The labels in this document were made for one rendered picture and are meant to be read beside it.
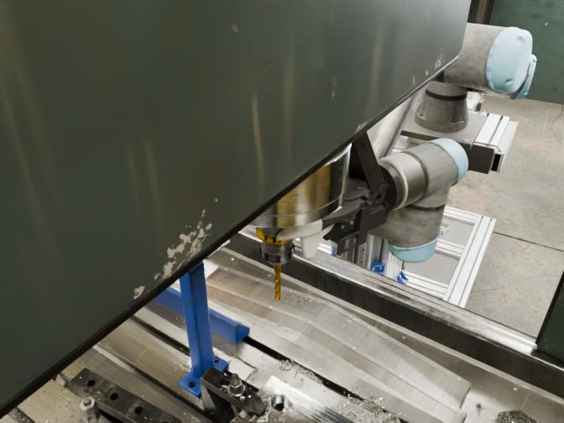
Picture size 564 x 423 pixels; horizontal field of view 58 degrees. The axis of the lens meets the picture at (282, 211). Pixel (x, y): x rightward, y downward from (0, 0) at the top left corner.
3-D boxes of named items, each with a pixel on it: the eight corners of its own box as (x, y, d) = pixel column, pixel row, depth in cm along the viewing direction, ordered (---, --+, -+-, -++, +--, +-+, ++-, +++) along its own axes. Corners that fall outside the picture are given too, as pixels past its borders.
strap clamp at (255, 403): (215, 401, 102) (209, 350, 93) (269, 436, 95) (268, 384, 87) (204, 414, 99) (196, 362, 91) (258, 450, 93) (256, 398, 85)
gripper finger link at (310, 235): (295, 281, 59) (339, 246, 65) (297, 238, 55) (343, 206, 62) (274, 269, 60) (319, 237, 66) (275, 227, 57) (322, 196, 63)
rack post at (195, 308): (211, 354, 111) (198, 245, 95) (229, 365, 109) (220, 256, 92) (178, 386, 105) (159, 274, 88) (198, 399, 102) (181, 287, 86)
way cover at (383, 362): (213, 277, 174) (209, 239, 165) (480, 408, 132) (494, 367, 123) (148, 332, 154) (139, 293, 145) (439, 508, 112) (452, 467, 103)
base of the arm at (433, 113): (422, 107, 158) (427, 75, 153) (472, 117, 152) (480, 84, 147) (407, 125, 147) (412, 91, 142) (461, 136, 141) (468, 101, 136)
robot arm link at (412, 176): (430, 164, 70) (384, 143, 75) (407, 173, 67) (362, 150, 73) (420, 211, 74) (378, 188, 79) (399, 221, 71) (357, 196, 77)
